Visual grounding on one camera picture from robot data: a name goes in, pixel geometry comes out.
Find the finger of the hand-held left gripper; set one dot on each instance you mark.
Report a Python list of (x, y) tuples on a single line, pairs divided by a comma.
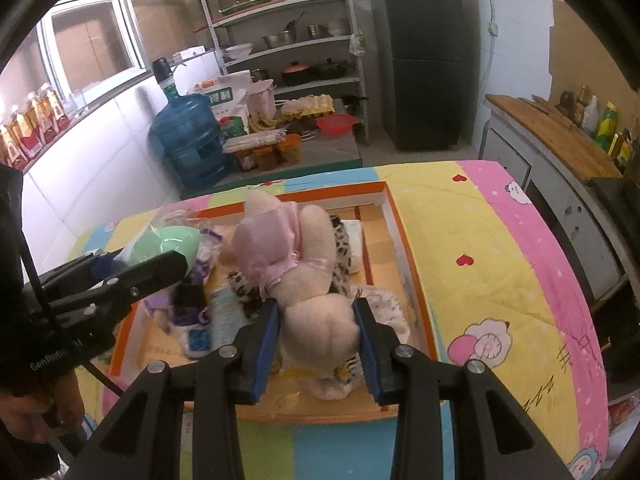
[(90, 270), (145, 275)]

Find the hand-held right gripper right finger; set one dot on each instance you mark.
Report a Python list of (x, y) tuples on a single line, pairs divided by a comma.
[(371, 352)]

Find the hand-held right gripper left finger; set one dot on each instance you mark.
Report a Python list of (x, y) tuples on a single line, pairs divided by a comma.
[(262, 352)]

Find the green tissue pack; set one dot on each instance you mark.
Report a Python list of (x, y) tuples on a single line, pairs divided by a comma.
[(227, 320)]

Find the pink plush toy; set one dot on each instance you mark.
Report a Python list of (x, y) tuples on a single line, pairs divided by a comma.
[(315, 330)]

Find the small white tissue pack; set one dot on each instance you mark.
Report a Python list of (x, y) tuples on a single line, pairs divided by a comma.
[(197, 342)]

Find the leopard print scrunchie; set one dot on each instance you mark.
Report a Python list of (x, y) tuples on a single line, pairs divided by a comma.
[(342, 260)]

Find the orange cardboard box tray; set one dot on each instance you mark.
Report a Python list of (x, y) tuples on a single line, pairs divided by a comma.
[(377, 245)]

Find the small pale tissue pack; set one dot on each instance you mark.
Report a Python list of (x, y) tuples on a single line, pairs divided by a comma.
[(354, 245)]

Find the person's left hand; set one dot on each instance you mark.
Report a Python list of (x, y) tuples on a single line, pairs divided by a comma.
[(30, 412)]

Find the blue water jug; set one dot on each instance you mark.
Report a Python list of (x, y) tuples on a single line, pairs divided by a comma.
[(190, 135)]

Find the colourful cartoon blanket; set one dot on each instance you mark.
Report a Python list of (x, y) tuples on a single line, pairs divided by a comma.
[(475, 240)]

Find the row of orange drink bottles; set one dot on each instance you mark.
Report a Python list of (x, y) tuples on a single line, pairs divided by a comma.
[(35, 120)]

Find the row of preserve jars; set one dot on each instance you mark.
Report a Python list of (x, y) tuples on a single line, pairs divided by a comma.
[(265, 157)]

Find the green plastic bottle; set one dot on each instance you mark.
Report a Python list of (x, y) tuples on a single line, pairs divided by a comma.
[(234, 128)]

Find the bundle of wooden chopsticks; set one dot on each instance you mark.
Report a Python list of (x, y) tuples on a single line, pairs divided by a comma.
[(252, 140)]

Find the bananas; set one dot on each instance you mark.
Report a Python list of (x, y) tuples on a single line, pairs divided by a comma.
[(262, 122)]

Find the white rice sack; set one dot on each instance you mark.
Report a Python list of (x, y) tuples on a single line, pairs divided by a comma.
[(222, 97)]

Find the black water pump dispenser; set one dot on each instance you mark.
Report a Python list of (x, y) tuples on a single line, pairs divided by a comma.
[(162, 72)]

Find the small white box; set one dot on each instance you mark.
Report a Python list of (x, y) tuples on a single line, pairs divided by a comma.
[(189, 53)]

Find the red bowl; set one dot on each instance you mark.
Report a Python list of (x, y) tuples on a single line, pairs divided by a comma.
[(335, 125)]

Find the grey counter cabinet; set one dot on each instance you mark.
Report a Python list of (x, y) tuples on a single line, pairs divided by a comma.
[(560, 220)]

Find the white framed window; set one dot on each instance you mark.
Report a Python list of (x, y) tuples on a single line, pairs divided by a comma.
[(90, 35)]

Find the egg tray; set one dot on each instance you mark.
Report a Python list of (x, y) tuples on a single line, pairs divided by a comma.
[(307, 105)]

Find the white bowl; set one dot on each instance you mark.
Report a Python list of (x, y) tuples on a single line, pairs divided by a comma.
[(239, 50)]

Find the black pan with red lid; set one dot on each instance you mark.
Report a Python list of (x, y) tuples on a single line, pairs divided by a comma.
[(297, 74)]

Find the steel bowl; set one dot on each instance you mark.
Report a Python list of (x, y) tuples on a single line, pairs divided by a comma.
[(280, 40)]

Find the dark fridge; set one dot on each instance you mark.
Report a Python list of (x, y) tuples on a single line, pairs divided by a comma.
[(415, 85)]

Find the wooden cutting board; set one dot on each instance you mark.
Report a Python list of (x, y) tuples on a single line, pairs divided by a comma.
[(550, 135)]

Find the white metal shelf rack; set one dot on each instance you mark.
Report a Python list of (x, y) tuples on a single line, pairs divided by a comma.
[(280, 9)]

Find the group of condiment bottles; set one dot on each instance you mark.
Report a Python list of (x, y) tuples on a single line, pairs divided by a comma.
[(607, 125)]

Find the wall outlet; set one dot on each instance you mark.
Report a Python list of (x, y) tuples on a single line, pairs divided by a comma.
[(493, 30)]

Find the cardboard wall sheet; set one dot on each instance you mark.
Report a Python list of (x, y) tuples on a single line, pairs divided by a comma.
[(585, 50)]

